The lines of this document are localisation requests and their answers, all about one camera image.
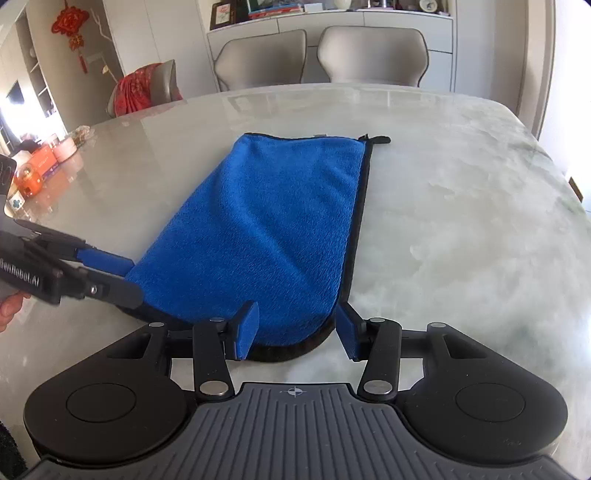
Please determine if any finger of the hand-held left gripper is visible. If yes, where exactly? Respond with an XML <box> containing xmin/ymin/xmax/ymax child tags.
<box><xmin>60</xmin><ymin>265</ymin><xmax>144</xmax><ymax>309</ymax></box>
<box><xmin>16</xmin><ymin>220</ymin><xmax>134</xmax><ymax>278</ymax></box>

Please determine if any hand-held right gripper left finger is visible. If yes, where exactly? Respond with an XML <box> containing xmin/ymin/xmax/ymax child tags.
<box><xmin>99</xmin><ymin>301</ymin><xmax>259</xmax><ymax>400</ymax></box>

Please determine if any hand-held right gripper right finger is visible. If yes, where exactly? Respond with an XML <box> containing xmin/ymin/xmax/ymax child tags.
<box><xmin>335</xmin><ymin>302</ymin><xmax>495</xmax><ymax>401</ymax></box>

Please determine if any blue towel with black trim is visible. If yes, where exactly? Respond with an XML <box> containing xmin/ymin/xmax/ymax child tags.
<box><xmin>113</xmin><ymin>133</ymin><xmax>392</xmax><ymax>363</ymax></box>

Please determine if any person's left hand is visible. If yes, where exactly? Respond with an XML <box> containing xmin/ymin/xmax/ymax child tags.
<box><xmin>0</xmin><ymin>292</ymin><xmax>27</xmax><ymax>333</ymax></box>

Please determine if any orange toy jar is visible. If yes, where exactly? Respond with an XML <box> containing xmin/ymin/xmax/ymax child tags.
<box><xmin>14</xmin><ymin>168</ymin><xmax>44</xmax><ymax>199</ymax></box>

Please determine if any orange box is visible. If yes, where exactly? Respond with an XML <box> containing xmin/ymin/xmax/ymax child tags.
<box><xmin>18</xmin><ymin>147</ymin><xmax>58</xmax><ymax>183</ymax></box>

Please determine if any red patterned cloth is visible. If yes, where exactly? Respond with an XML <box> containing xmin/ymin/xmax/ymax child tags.
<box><xmin>113</xmin><ymin>65</ymin><xmax>160</xmax><ymax>117</ymax></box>

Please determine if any grey chair with red cloth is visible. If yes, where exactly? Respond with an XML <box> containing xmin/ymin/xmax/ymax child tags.
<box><xmin>107</xmin><ymin>59</ymin><xmax>184</xmax><ymax>118</ymax></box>

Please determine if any grey dining chair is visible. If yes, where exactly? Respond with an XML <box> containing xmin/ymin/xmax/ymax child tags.
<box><xmin>213</xmin><ymin>29</ymin><xmax>308</xmax><ymax>92</ymax></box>
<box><xmin>318</xmin><ymin>25</ymin><xmax>430</xmax><ymax>88</ymax></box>

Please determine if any stack of books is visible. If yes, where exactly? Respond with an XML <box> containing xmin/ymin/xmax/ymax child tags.
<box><xmin>248</xmin><ymin>4</ymin><xmax>305</xmax><ymax>20</ymax></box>

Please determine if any wall television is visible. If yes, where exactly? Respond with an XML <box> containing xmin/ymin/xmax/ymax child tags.
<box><xmin>4</xmin><ymin>79</ymin><xmax>25</xmax><ymax>108</ymax></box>

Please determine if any red knot wall ornament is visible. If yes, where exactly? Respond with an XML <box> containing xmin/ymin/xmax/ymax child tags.
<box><xmin>51</xmin><ymin>0</ymin><xmax>90</xmax><ymax>75</ymax></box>

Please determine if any dark picture frame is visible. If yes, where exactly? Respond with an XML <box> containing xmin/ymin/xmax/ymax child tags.
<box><xmin>210</xmin><ymin>1</ymin><xmax>237</xmax><ymax>31</ymax></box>

